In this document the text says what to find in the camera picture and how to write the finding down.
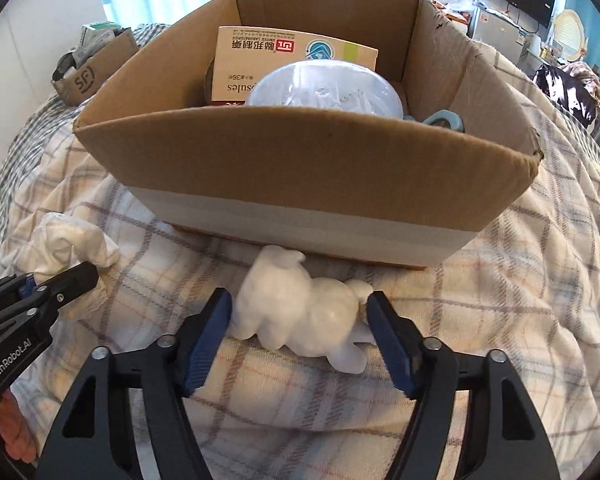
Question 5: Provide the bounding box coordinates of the medicine carton box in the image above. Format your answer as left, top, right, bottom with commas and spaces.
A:
207, 26, 378, 105

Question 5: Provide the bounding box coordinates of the grey-green plastic hanger clip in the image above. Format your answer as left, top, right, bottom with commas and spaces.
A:
403, 110, 465, 133

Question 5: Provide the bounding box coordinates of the left hand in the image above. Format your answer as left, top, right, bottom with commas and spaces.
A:
0, 390, 36, 464

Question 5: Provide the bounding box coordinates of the white crumpled tissue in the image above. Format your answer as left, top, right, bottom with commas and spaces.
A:
11, 211, 121, 321

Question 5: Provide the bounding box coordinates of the grey checked bed sheet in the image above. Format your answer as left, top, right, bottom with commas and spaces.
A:
0, 22, 171, 261

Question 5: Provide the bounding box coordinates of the small brown cardboard box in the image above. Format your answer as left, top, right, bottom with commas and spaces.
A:
52, 28, 138, 106

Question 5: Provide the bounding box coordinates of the green white box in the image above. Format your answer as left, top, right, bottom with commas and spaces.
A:
79, 21, 122, 47

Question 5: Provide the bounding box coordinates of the large open cardboard box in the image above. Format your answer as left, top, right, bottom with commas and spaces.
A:
73, 0, 543, 268

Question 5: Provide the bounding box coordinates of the dark jacket on chair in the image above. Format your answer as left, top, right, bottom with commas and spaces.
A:
533, 61, 600, 128

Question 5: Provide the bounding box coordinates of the oval vanity mirror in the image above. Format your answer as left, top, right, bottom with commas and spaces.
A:
554, 9, 588, 63

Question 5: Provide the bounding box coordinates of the silver mini fridge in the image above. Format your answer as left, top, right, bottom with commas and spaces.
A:
468, 6, 524, 64

